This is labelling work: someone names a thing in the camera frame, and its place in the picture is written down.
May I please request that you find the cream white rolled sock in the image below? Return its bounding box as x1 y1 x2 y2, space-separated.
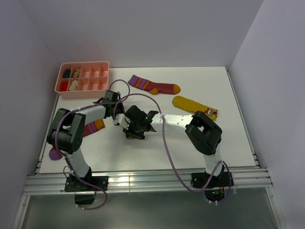
69 80 78 91

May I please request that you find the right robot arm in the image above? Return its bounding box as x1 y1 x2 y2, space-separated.
120 105 224 186

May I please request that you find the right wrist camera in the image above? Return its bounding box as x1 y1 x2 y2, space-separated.
113 114 130 129

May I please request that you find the aluminium front rail frame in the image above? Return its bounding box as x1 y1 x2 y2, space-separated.
22 167 273 196

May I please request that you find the cream orange argyle rolled sock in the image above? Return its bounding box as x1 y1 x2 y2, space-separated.
72 68 81 78

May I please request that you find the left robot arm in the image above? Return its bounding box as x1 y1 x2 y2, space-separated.
47 90 124 190

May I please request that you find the pink compartment organizer box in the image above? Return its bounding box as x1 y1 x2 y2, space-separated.
54 61 110 99

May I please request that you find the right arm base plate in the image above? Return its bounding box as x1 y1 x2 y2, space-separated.
191 171 234 188

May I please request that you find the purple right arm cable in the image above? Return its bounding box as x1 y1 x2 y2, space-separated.
113 93 235 206

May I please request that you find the brown yellow argyle sock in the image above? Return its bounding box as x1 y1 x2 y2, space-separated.
126 134 139 139

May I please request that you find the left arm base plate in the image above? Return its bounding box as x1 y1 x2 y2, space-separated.
64 175 109 192

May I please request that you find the dark teal rolled sock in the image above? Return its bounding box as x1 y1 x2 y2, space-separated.
62 69 71 79

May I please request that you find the maroon purple striped sock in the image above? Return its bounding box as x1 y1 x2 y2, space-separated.
128 75 181 95

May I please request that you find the maroon sock purple toe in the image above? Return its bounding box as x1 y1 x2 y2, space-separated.
49 119 105 161

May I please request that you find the red rolled sock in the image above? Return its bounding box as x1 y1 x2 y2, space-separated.
60 82 69 92

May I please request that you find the yellow patterned sock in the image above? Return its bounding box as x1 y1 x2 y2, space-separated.
172 96 218 121

